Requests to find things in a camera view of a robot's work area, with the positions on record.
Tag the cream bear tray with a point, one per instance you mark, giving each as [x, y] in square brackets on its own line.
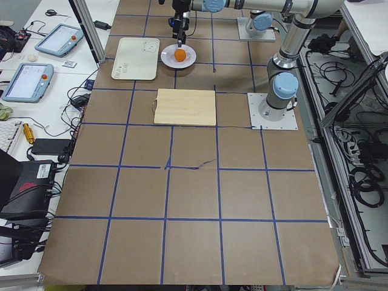
[136, 59]

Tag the near blue teach pendant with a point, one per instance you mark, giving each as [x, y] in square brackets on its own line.
[29, 83]

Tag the aluminium frame post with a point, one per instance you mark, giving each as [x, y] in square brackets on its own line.
[83, 16]

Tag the orange fruit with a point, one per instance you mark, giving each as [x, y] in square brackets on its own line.
[180, 55]

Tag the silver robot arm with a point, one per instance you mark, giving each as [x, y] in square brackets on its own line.
[306, 13]
[260, 22]

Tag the bamboo cutting board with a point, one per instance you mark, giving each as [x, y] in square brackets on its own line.
[185, 107]

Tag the far blue teach pendant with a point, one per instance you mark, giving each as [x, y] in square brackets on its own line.
[60, 41]

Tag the black power adapter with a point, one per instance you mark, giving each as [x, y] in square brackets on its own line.
[44, 146]

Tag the white keyboard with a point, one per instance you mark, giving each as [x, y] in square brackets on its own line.
[10, 132]

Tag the gold cylinder part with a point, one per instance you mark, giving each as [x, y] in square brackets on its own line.
[28, 133]

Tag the black electronics box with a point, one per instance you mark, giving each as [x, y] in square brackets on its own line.
[25, 189]

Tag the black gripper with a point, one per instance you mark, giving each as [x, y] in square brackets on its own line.
[180, 23]

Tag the blue teach pendant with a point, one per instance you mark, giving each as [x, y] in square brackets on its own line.
[29, 83]
[60, 41]

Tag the white round plate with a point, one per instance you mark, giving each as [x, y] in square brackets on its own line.
[167, 57]

